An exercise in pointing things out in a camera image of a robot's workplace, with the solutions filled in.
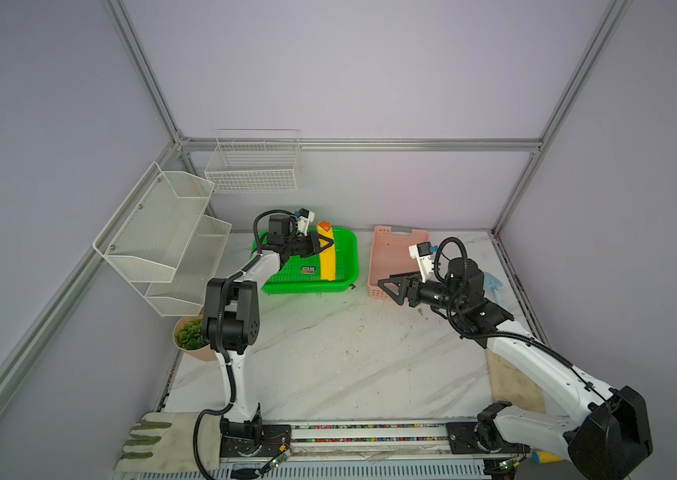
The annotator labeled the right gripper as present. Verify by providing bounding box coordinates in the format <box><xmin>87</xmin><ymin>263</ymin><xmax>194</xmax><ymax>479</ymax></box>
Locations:
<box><xmin>376</xmin><ymin>268</ymin><xmax>462</xmax><ymax>313</ymax></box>

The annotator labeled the yellow paper napkin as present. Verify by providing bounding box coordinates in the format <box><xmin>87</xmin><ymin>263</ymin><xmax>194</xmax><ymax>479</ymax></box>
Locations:
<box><xmin>316</xmin><ymin>227</ymin><xmax>336</xmax><ymax>282</ymax></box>

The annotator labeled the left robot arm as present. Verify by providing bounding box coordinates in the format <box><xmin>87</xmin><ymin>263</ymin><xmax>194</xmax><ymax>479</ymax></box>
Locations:
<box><xmin>200</xmin><ymin>209</ymin><xmax>336</xmax><ymax>455</ymax></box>

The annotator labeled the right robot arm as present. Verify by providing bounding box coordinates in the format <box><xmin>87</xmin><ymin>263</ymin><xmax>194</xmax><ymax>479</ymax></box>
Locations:
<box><xmin>377</xmin><ymin>258</ymin><xmax>653</xmax><ymax>479</ymax></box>

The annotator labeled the pink plastic basket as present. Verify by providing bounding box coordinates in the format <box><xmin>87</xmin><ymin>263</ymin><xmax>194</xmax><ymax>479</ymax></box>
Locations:
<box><xmin>367</xmin><ymin>225</ymin><xmax>430</xmax><ymax>300</ymax></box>

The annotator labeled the green plastic basket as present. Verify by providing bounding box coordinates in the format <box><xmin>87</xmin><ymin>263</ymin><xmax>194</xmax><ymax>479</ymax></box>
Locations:
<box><xmin>262</xmin><ymin>227</ymin><xmax>359</xmax><ymax>295</ymax></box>

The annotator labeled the light blue garden trowel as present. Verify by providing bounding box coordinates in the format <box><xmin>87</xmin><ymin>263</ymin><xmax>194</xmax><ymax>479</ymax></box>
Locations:
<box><xmin>483</xmin><ymin>272</ymin><xmax>505</xmax><ymax>307</ymax></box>

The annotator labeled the beige work glove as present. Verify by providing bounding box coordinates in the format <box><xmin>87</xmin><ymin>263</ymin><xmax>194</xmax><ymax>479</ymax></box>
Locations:
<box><xmin>485</xmin><ymin>350</ymin><xmax>546</xmax><ymax>414</ymax></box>

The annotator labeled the potted green succulent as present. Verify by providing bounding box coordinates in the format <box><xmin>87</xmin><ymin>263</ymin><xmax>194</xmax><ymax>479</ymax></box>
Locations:
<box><xmin>172</xmin><ymin>317</ymin><xmax>216</xmax><ymax>362</ymax></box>

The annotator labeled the white mesh two-tier shelf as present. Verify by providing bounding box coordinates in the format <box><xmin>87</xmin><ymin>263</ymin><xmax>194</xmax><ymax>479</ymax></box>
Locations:
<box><xmin>92</xmin><ymin>164</ymin><xmax>232</xmax><ymax>317</ymax></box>

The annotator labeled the blue yellow hand rake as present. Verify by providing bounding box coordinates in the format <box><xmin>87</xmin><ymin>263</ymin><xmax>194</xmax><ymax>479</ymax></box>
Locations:
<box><xmin>532</xmin><ymin>450</ymin><xmax>564</xmax><ymax>464</ymax></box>

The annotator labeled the green-striped white glove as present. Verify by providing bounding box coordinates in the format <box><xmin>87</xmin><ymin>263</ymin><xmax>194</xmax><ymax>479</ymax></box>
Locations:
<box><xmin>114</xmin><ymin>412</ymin><xmax>222</xmax><ymax>474</ymax></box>

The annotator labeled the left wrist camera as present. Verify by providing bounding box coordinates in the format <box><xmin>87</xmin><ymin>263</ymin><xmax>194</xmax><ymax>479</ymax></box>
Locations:
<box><xmin>294</xmin><ymin>208</ymin><xmax>316</xmax><ymax>235</ymax></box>

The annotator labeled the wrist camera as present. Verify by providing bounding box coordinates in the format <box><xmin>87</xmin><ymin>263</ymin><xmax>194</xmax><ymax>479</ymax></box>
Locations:
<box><xmin>408</xmin><ymin>241</ymin><xmax>437</xmax><ymax>282</ymax></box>
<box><xmin>294</xmin><ymin>208</ymin><xmax>316</xmax><ymax>235</ymax></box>

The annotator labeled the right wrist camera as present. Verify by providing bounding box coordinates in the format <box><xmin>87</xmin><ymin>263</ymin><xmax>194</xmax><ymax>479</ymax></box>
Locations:
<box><xmin>408</xmin><ymin>241</ymin><xmax>437</xmax><ymax>282</ymax></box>

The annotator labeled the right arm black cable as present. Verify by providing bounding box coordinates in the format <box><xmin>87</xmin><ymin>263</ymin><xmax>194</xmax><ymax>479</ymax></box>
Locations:
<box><xmin>432</xmin><ymin>236</ymin><xmax>471</xmax><ymax>289</ymax></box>

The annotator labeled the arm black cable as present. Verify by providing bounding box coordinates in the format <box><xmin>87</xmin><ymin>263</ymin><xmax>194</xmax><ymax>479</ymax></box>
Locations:
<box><xmin>432</xmin><ymin>236</ymin><xmax>471</xmax><ymax>289</ymax></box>
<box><xmin>192</xmin><ymin>209</ymin><xmax>300</xmax><ymax>480</ymax></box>

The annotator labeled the white wire basket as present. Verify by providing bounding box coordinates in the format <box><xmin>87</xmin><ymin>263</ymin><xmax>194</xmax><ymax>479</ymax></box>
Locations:
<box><xmin>204</xmin><ymin>129</ymin><xmax>302</xmax><ymax>194</ymax></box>

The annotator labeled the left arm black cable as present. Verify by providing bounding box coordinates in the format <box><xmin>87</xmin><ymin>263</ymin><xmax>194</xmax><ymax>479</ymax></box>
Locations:
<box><xmin>192</xmin><ymin>209</ymin><xmax>300</xmax><ymax>480</ymax></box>

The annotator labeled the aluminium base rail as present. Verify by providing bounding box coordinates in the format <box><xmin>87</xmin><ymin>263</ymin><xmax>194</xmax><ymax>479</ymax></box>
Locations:
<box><xmin>115</xmin><ymin>416</ymin><xmax>630</xmax><ymax>480</ymax></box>

